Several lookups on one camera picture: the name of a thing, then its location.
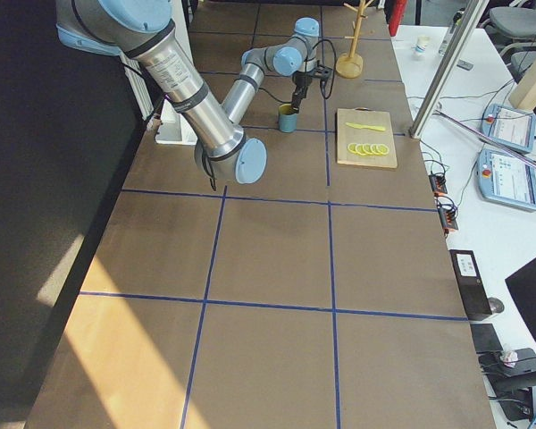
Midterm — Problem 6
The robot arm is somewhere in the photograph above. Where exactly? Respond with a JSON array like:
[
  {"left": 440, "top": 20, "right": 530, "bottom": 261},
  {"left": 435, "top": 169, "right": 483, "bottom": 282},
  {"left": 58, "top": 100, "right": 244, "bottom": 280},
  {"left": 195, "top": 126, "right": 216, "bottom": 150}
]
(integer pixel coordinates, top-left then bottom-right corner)
[{"left": 55, "top": 1, "right": 320, "bottom": 184}]

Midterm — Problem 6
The black box with label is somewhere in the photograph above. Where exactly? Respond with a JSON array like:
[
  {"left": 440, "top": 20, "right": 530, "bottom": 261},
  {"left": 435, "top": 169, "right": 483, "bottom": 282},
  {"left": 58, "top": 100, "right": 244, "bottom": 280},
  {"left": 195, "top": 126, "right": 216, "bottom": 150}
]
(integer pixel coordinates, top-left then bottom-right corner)
[{"left": 449, "top": 249, "right": 492, "bottom": 321}]

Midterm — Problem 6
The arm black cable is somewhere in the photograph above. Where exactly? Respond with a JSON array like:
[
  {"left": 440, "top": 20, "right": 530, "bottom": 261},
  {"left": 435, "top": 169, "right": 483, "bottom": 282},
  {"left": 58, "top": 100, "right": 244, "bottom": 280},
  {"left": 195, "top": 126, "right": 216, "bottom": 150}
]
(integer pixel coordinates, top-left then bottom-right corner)
[{"left": 254, "top": 38, "right": 339, "bottom": 102}]

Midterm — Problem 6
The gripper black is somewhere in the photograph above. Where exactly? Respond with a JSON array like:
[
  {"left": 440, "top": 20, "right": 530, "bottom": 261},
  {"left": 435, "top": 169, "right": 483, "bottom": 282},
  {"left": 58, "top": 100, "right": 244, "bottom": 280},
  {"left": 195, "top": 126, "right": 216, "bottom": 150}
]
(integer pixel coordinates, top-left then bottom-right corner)
[{"left": 290, "top": 71, "right": 313, "bottom": 114}]

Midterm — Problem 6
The teach pendant far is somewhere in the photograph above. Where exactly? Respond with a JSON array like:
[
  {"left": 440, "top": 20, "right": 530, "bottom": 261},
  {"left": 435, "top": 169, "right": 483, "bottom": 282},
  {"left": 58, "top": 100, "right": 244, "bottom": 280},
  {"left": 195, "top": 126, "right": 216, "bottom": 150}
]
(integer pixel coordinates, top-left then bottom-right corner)
[{"left": 481, "top": 104, "right": 536, "bottom": 154}]

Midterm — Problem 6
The teach pendant near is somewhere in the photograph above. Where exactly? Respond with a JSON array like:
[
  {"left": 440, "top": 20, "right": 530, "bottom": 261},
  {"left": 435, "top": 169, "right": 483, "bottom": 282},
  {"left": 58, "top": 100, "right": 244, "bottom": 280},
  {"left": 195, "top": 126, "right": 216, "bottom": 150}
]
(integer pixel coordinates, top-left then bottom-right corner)
[{"left": 477, "top": 149, "right": 536, "bottom": 211}]

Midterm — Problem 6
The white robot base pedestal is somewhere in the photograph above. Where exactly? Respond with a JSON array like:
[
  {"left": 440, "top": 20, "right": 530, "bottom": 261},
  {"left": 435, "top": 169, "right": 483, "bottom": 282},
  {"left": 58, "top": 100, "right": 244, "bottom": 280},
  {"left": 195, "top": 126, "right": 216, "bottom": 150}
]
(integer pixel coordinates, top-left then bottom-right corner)
[{"left": 155, "top": 95, "right": 197, "bottom": 146}]

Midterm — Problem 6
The teach pendant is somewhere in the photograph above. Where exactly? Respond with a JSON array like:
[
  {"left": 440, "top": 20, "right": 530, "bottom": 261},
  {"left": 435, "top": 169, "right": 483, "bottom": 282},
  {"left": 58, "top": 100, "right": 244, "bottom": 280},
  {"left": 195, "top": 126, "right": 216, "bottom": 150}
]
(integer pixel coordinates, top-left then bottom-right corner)
[
  {"left": 481, "top": 104, "right": 536, "bottom": 154},
  {"left": 477, "top": 149, "right": 536, "bottom": 211}
]

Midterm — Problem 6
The office chair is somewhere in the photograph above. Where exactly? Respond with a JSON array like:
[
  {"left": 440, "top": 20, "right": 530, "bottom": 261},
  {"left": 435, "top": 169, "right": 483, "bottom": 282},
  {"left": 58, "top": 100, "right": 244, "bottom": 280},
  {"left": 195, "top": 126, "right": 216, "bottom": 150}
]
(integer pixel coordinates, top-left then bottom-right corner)
[{"left": 489, "top": 6, "right": 536, "bottom": 77}]

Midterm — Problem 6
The teal mug yellow inside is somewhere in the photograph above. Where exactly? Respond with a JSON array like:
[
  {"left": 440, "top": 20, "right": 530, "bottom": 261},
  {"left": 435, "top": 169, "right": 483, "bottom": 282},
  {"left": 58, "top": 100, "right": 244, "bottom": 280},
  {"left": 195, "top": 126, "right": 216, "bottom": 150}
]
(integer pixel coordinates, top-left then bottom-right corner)
[{"left": 278, "top": 104, "right": 298, "bottom": 133}]

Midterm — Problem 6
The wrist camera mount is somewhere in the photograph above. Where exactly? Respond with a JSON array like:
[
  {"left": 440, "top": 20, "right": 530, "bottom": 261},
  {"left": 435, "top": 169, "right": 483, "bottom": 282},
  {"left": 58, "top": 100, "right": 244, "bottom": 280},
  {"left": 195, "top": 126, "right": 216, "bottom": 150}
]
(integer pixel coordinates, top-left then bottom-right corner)
[{"left": 313, "top": 64, "right": 333, "bottom": 83}]

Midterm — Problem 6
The orange black connector block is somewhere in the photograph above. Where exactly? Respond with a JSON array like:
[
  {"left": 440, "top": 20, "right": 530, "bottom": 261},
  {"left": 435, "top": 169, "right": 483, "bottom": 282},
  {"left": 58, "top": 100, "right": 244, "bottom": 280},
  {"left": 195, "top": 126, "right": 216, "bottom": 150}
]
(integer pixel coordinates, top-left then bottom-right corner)
[{"left": 429, "top": 173, "right": 448, "bottom": 196}]

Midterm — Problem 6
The red cylinder object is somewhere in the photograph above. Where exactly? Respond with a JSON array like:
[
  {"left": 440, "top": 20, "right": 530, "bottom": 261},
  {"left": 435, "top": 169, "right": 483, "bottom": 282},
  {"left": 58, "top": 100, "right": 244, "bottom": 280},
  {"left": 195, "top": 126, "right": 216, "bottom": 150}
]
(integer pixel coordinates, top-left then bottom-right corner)
[{"left": 387, "top": 0, "right": 407, "bottom": 37}]

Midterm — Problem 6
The bamboo cutting board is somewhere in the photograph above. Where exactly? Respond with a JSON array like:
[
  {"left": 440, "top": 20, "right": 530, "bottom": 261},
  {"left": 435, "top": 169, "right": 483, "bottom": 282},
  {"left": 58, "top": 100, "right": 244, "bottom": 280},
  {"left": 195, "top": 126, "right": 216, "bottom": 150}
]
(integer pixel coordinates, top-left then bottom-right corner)
[{"left": 336, "top": 108, "right": 398, "bottom": 170}]

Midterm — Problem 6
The paper cup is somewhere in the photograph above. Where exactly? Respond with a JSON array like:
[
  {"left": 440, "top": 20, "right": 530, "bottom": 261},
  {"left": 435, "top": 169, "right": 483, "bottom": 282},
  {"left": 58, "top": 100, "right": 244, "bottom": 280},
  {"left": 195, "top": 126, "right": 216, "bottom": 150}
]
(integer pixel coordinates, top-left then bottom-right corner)
[{"left": 414, "top": 35, "right": 430, "bottom": 59}]

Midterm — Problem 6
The yellow plastic knife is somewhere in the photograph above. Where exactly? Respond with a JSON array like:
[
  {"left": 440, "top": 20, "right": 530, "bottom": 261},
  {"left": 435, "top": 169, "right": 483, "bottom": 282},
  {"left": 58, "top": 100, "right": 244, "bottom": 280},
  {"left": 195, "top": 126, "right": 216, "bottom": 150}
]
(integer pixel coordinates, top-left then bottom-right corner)
[{"left": 344, "top": 122, "right": 387, "bottom": 132}]

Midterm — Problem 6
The wooden cup storage rack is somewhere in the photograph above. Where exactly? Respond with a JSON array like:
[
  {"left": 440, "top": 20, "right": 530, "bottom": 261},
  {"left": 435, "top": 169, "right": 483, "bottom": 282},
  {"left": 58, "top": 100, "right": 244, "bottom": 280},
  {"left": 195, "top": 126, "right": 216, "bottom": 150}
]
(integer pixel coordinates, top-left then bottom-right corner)
[{"left": 335, "top": 1, "right": 372, "bottom": 79}]

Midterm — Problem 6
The aluminium frame post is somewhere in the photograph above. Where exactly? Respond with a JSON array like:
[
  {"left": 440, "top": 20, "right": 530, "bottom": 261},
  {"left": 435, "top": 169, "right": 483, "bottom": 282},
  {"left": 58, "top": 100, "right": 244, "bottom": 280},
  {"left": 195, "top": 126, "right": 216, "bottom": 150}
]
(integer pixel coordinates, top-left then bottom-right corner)
[{"left": 409, "top": 0, "right": 489, "bottom": 139}]

